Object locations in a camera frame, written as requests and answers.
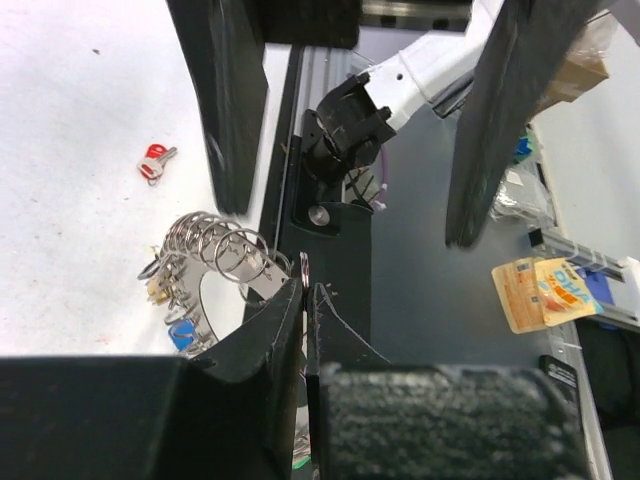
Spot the orange snack packet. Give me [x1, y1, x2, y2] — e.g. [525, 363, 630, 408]
[491, 257, 602, 334]

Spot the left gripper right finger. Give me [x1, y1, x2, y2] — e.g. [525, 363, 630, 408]
[307, 284, 591, 479]

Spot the cardboard box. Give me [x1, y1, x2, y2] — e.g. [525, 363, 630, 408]
[532, 15, 618, 117]

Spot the large metal keyring with keys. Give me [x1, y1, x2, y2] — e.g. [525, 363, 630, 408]
[137, 211, 293, 359]

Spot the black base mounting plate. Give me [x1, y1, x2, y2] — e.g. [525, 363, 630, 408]
[259, 166, 390, 368]

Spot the clear plastic bag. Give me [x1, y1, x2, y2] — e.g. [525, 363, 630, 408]
[490, 166, 556, 228]

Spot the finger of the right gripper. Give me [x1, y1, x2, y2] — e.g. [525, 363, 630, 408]
[445, 0, 599, 248]
[167, 0, 268, 216]

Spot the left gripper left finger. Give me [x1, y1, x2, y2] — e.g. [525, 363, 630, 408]
[1, 279, 303, 479]

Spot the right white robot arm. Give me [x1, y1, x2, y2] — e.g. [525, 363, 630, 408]
[168, 1, 601, 248]

